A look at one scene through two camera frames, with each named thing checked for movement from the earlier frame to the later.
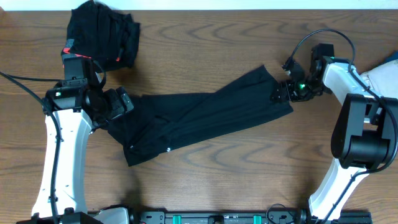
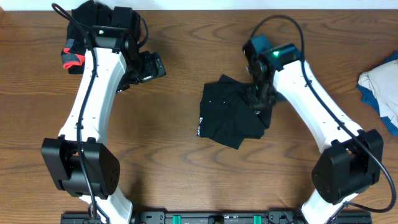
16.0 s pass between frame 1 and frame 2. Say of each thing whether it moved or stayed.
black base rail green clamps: stayed
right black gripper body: moved
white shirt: stayed
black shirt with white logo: moved
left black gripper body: moved
